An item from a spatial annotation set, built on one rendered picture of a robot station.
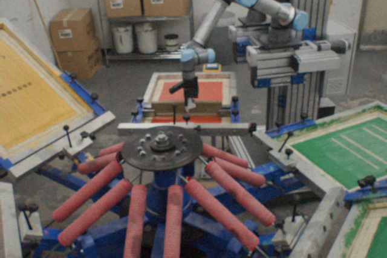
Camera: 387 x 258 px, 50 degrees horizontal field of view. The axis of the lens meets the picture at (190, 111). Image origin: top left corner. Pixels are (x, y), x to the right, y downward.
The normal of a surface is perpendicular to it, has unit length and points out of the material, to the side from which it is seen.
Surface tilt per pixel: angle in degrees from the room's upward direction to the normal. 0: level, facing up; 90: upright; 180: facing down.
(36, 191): 0
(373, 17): 90
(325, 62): 90
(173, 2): 90
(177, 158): 0
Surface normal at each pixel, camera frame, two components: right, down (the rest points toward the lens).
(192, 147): -0.04, -0.88
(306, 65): 0.15, 0.46
